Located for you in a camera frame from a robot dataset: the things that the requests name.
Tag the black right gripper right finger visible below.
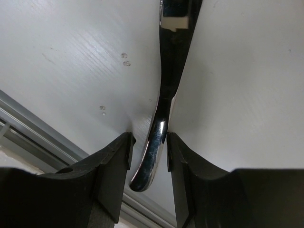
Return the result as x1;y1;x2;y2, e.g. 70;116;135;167
167;133;304;228

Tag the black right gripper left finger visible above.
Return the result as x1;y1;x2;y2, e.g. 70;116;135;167
0;132;136;228

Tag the aluminium front rail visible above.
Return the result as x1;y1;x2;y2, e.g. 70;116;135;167
0;91;176;228

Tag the silver table knife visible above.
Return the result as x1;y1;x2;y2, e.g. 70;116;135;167
129;0;202;192

